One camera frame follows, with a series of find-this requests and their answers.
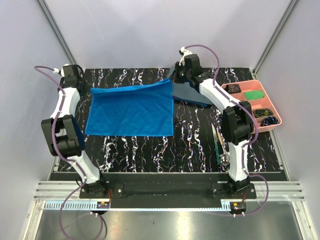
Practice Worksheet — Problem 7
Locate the blue cloth napkin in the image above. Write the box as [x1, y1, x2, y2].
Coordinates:
[85, 78, 174, 137]

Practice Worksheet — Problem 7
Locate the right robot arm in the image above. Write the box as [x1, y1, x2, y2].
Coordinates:
[170, 50, 254, 199]

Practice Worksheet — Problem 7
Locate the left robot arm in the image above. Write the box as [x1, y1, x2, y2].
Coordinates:
[34, 64, 108, 198]

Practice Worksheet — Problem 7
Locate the grey folded napkin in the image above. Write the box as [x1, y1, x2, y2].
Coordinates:
[168, 66, 213, 107]

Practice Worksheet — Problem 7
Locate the dark patterned item in tray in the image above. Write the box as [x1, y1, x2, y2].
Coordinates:
[225, 84, 242, 95]

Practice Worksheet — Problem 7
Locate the pink divided tray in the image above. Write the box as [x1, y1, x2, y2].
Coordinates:
[222, 79, 282, 133]

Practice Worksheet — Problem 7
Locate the yellow green item in tray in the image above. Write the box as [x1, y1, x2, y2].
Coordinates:
[253, 108, 274, 118]

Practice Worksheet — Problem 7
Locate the blue patterned item in tray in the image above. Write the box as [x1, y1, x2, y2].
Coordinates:
[260, 116, 280, 127]

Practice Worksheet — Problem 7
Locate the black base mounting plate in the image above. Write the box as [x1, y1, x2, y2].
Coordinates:
[49, 171, 288, 210]

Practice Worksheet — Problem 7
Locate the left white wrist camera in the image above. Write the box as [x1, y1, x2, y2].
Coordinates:
[52, 67, 64, 77]

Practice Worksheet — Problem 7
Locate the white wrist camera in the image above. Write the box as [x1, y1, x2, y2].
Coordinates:
[179, 46, 193, 66]
[52, 67, 64, 77]

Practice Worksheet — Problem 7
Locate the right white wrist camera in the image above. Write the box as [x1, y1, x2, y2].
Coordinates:
[179, 46, 193, 66]

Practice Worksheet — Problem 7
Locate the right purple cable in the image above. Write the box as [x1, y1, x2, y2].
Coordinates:
[183, 44, 270, 217]

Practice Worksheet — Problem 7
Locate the purple cable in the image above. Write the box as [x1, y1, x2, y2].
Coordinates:
[33, 65, 108, 240]
[183, 44, 270, 217]

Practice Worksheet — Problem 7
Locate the knife with green handle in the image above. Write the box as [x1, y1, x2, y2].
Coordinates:
[211, 124, 221, 165]

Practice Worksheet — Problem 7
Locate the aluminium frame rail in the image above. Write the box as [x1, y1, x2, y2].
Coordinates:
[35, 0, 78, 65]

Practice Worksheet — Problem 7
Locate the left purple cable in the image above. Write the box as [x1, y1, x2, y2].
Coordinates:
[33, 65, 108, 240]

